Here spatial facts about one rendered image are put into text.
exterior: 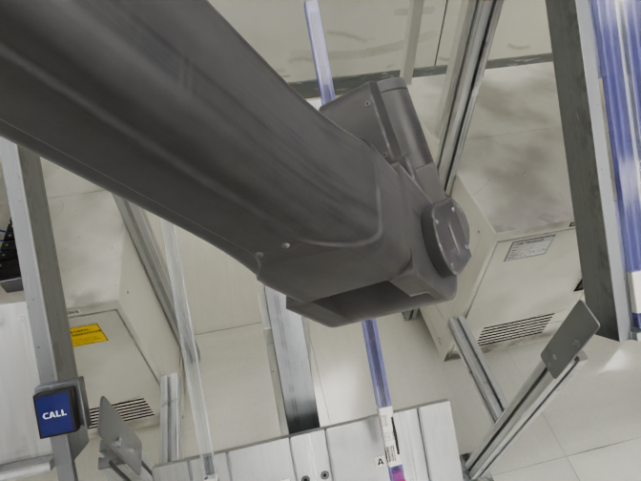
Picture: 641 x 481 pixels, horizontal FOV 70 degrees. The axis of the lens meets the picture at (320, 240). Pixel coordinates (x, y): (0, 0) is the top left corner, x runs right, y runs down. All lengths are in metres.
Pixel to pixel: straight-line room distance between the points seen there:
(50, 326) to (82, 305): 0.30
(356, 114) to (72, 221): 0.89
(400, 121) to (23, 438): 0.58
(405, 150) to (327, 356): 1.24
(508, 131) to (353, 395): 0.85
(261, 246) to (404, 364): 1.35
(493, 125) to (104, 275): 1.00
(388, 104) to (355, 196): 0.13
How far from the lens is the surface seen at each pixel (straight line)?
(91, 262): 1.00
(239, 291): 1.65
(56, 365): 0.66
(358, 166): 0.18
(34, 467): 0.69
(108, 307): 0.95
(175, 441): 1.09
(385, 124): 0.28
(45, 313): 0.65
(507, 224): 1.04
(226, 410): 1.44
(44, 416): 0.64
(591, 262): 0.81
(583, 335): 0.79
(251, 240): 0.16
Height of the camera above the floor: 1.31
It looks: 48 degrees down
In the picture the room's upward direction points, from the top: straight up
